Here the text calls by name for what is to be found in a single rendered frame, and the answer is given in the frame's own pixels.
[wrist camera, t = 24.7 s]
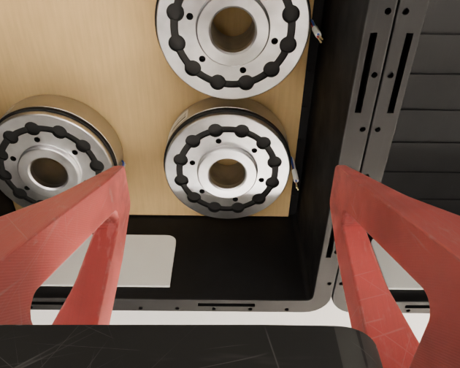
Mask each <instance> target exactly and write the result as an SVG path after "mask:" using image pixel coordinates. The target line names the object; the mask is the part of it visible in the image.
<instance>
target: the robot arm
mask: <svg viewBox="0 0 460 368"><path fill-rule="evenodd" d="M130 203H131V202H130V196H129V188H128V183H127V179H126V170H125V168H124V166H113V167H111V168H109V169H107V170H105V171H103V172H101V173H99V174H97V175H95V176H93V177H91V178H89V179H87V180H85V181H83V182H82V183H80V184H78V185H76V186H74V187H72V188H70V189H68V190H66V191H64V192H62V193H60V194H58V195H55V196H53V197H51V198H49V199H46V200H43V201H41V202H37V203H36V204H32V205H30V206H27V207H24V208H22V209H19V210H16V211H14V212H11V213H8V214H6V215H3V216H1V217H0V368H460V215H456V214H454V213H452V212H448V211H446V210H443V209H440V208H438V207H435V206H432V205H430V204H427V203H424V202H421V201H418V200H417V199H414V198H411V197H409V196H406V195H404V194H403V193H400V192H398V191H395V190H394V189H392V188H389V187H388V186H386V185H384V184H382V183H379V182H378V181H376V180H373V179H372V178H370V177H368V176H366V175H364V174H362V173H360V172H358V171H356V170H355V169H352V168H350V167H349V166H346V165H337V166H336V167H335V170H334V179H333V183H332V188H331V196H330V210H331V220H332V225H333V231H334V241H335V246H336V252H337V260H338V264H339V268H340V274H341V278H342V284H343V288H344V292H345V299H346V303H347V307H348V314H349V318H350V324H351V328H350V327H345V326H300V325H110V319H111V314H112V308H113V304H114V300H115V294H116V290H117V286H118V279H119V275H120V268H121V264H122V260H123V253H124V248H125V242H126V232H127V226H128V221H129V211H130ZM367 233H368V234H369V235H370V236H371V237H372V238H373V239H374V240H375V241H376V242H377V243H378V244H379V245H380V246H381V247H382V248H383V249H384V250H385V251H386V252H387V253H388V254H389V255H390V256H391V257H392V258H393V259H394V260H395V261H396V262H397V263H398V264H399V265H400V266H401V267H402V268H403V269H404V270H405V271H406V272H407V273H408V274H409V275H410V276H411V277H412V278H413V279H414V280H415V281H416V282H417V283H418V284H419V285H420V286H421V287H422V288H423V289H424V290H425V292H426V295H427V297H428V300H429V308H430V316H429V322H428V323H427V326H426V328H425V331H424V333H423V336H422V338H421V341H420V343H419V342H418V340H417V338H416V337H415V335H414V333H413V331H412V329H411V328H410V326H409V324H408V322H407V321H406V319H405V317H404V316H403V314H402V312H401V310H400V309H399V307H398V305H397V303H396V302H395V300H394V298H393V296H392V295H391V292H390V291H389V289H388V286H387V285H386V282H385V280H384V278H383V275H382V272H381V271H380V267H379V264H378V262H377V259H376V257H375V253H374V251H373V249H372V245H371V243H370V241H369V237H368V235H367ZM92 234H93V236H92V238H91V241H90V244H89V246H88V249H87V252H86V254H85V258H84V260H83V263H82V266H81V267H80V271H79V273H78V276H77V279H76V281H75V283H74V285H73V287H72V289H71V291H70V293H69V295H68V297H67V298H66V301H65V302H64V304H63V306H62V308H61V309H60V311H59V313H58V314H57V316H56V318H55V320H54V321H53V324H52V325H33V323H32V322H31V303H32V299H33V297H34V294H35V292H36V290H37V289H38V287H40V286H41V284H43V282H45V281H46V279H48V278H49V276H51V275H52V273H54V271H56V270H57V268H59V267H60V265H62V263H64V262H65V260H67V259H68V257H70V256H71V255H72V254H73V252H75V251H76V249H78V248H79V246H81V244H83V243H84V241H86V240H87V238H89V236H91V235H92Z"/></svg>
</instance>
